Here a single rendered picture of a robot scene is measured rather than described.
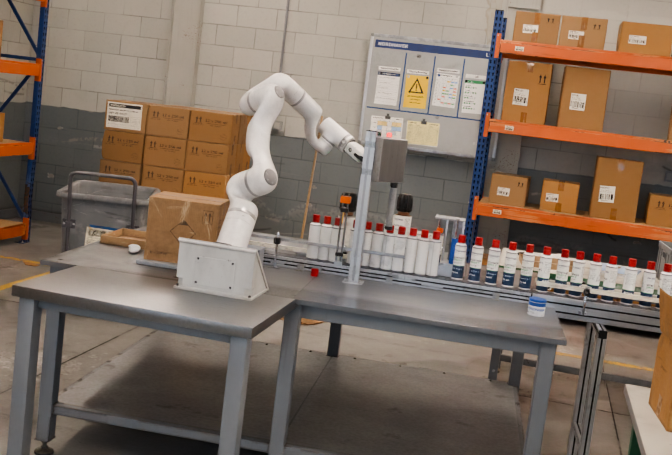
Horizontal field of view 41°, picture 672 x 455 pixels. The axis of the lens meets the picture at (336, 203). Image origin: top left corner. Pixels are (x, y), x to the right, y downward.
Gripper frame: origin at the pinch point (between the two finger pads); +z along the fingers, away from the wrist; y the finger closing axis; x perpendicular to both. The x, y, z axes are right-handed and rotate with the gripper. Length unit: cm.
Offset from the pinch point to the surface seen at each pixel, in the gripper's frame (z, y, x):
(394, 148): 5.2, -9.6, -14.8
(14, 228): -297, 236, 319
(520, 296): 86, 11, 5
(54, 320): -45, -91, 113
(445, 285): 58, 3, 21
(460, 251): 53, 7, 6
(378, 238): 22.1, -1.6, 23.5
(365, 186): 6.8, -16.3, 4.8
